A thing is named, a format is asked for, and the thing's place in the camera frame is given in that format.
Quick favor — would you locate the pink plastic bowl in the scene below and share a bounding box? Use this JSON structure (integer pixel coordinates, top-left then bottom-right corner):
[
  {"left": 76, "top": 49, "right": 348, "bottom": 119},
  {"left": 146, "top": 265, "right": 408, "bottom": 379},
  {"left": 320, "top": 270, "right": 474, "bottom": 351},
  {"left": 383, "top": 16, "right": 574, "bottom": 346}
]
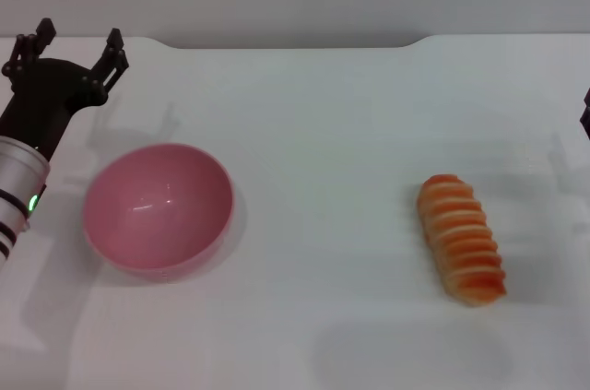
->
[{"left": 82, "top": 143, "right": 236, "bottom": 283}]

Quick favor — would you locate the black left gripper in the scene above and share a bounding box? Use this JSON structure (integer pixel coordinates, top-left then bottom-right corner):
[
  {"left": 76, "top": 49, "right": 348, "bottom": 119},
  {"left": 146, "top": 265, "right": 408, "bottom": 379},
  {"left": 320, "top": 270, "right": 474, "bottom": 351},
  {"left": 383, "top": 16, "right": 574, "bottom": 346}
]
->
[{"left": 0, "top": 18, "right": 131, "bottom": 163}]

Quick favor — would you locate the orange striped bread loaf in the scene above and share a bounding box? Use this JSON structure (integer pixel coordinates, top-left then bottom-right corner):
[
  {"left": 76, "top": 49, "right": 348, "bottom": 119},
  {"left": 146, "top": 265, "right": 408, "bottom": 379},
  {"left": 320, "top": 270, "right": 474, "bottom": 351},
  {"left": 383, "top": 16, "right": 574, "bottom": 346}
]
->
[{"left": 417, "top": 173, "right": 508, "bottom": 308}]

